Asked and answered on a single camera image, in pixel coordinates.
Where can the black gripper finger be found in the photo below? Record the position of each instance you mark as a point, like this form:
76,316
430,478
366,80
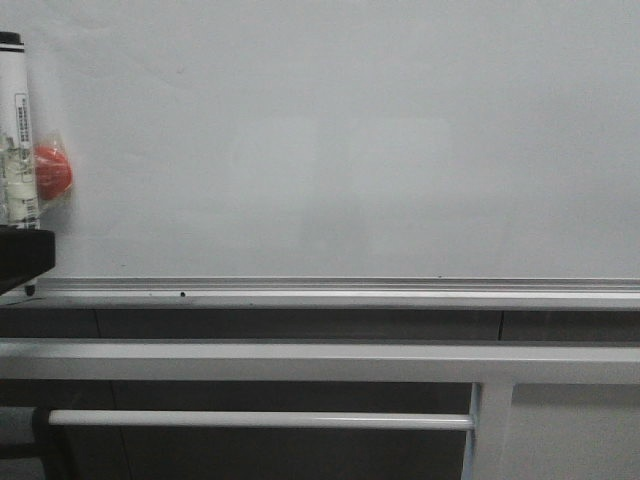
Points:
25,255

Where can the white whiteboard marker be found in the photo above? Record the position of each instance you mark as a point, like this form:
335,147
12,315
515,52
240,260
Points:
19,199

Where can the red round magnet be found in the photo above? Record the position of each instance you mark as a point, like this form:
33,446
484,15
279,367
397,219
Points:
54,173

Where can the white whiteboard with aluminium tray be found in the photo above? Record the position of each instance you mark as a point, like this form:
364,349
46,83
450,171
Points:
398,153

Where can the white horizontal rod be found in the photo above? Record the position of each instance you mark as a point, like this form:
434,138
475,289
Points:
346,420

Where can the white stand crossbar frame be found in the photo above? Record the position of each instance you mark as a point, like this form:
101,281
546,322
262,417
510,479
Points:
493,371

